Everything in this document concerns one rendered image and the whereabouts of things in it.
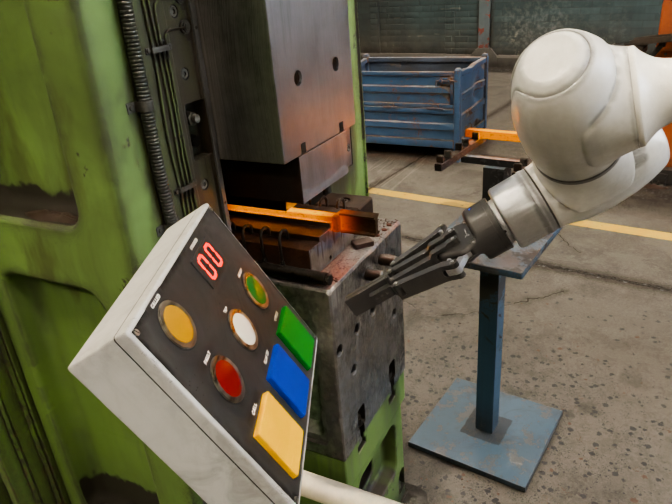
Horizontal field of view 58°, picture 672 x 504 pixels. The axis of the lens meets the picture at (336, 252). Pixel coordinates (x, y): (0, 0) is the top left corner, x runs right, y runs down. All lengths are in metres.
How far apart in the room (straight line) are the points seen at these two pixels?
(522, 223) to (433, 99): 4.17
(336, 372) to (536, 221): 0.65
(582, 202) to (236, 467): 0.50
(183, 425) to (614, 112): 0.52
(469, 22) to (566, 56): 8.60
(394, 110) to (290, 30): 3.96
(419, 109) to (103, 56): 4.12
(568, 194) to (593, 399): 1.73
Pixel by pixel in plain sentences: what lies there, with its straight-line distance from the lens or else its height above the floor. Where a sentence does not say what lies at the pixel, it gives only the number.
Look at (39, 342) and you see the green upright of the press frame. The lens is 1.45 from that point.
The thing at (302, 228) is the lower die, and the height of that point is 0.99.
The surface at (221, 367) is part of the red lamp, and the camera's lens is 0.69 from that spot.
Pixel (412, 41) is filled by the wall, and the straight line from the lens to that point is 9.65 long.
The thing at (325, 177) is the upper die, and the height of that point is 1.10.
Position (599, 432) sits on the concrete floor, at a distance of 2.31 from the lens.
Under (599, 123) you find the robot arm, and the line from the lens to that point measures 0.64.
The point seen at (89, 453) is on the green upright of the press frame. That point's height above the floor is 0.49.
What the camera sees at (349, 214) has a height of 1.02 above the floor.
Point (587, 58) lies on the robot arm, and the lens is 0.62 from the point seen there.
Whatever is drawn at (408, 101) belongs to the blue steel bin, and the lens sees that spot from 5.00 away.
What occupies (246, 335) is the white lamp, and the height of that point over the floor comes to 1.09.
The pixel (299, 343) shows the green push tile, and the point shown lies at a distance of 0.88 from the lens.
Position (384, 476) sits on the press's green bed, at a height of 0.15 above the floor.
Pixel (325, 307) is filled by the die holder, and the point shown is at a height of 0.88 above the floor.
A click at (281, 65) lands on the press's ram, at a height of 1.34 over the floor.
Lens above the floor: 1.50
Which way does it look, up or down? 25 degrees down
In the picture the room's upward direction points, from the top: 5 degrees counter-clockwise
